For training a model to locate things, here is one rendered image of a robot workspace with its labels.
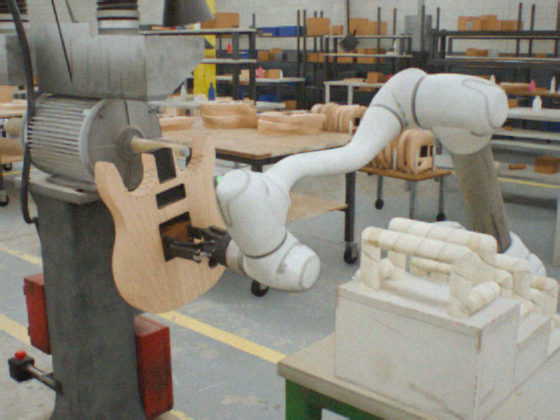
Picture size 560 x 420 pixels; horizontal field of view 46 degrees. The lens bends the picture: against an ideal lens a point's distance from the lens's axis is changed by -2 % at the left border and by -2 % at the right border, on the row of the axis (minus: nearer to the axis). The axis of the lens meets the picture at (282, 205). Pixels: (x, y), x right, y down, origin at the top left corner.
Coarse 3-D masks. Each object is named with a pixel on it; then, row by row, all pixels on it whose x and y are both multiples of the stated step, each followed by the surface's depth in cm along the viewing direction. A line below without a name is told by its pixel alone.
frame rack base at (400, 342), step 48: (336, 288) 115; (384, 288) 114; (432, 288) 114; (336, 336) 117; (384, 336) 109; (432, 336) 103; (480, 336) 98; (384, 384) 111; (432, 384) 105; (480, 384) 100
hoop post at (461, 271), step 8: (456, 264) 99; (464, 264) 99; (472, 264) 99; (456, 272) 100; (464, 272) 99; (456, 280) 100; (464, 280) 99; (456, 288) 100; (464, 288) 100; (456, 296) 100; (464, 296) 100; (456, 304) 100; (448, 312) 102; (456, 312) 101
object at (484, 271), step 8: (480, 248) 105; (488, 248) 105; (496, 248) 105; (480, 256) 105; (488, 256) 105; (480, 264) 106; (488, 264) 105; (480, 272) 106; (488, 272) 105; (480, 280) 106; (488, 280) 106
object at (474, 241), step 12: (396, 228) 115; (408, 228) 114; (420, 228) 112; (432, 228) 111; (444, 228) 110; (444, 240) 109; (456, 240) 108; (468, 240) 107; (480, 240) 105; (492, 240) 105
